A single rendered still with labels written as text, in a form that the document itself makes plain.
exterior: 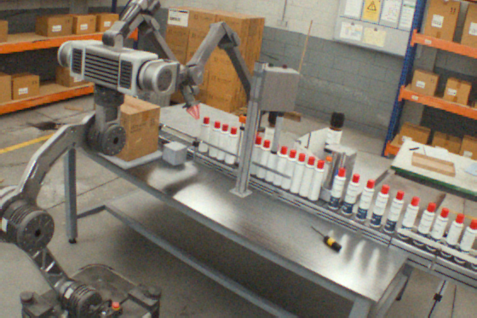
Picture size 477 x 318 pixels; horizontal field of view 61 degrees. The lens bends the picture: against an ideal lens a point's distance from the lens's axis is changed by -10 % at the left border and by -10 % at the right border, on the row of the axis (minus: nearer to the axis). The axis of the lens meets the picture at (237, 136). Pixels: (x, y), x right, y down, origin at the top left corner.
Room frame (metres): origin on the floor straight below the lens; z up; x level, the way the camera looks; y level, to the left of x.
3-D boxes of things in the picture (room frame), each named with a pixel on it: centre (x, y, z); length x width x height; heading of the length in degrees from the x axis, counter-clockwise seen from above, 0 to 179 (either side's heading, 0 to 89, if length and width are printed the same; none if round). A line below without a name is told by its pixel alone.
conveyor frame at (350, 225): (2.16, -0.10, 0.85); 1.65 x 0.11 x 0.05; 56
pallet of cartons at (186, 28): (6.07, 0.51, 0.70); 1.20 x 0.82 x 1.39; 69
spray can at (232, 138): (2.25, 0.02, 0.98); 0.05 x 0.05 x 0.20
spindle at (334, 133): (2.56, -0.59, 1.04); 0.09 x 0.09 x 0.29
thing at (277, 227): (2.39, -0.11, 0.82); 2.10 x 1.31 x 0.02; 56
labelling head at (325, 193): (2.00, -0.51, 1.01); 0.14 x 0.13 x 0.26; 56
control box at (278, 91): (2.03, -0.15, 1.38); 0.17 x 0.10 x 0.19; 111
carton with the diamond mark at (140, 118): (2.29, 0.63, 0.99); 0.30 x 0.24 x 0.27; 60
